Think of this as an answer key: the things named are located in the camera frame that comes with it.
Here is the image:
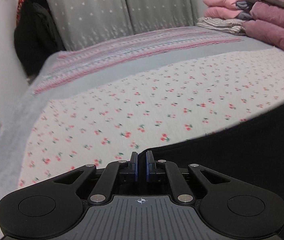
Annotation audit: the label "grey star curtain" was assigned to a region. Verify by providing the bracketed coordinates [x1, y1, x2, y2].
[47, 0, 198, 50]

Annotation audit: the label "pink striped blanket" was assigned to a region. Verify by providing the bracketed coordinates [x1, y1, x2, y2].
[33, 27, 242, 95]

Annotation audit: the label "cherry print blanket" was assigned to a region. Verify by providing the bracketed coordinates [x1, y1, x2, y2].
[18, 48, 284, 188]

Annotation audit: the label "grey bed sheet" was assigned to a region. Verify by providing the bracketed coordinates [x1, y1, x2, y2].
[0, 37, 275, 238]

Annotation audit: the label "pink folded garment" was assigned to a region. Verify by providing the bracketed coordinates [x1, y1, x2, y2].
[203, 0, 250, 20]

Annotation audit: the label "black hanging bag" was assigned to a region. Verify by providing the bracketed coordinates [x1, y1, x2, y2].
[14, 0, 66, 77]

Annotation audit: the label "striped folded cloth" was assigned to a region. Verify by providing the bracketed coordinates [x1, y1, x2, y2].
[196, 17, 246, 36]

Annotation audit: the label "black pants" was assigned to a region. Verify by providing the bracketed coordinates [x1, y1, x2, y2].
[151, 104, 284, 239]

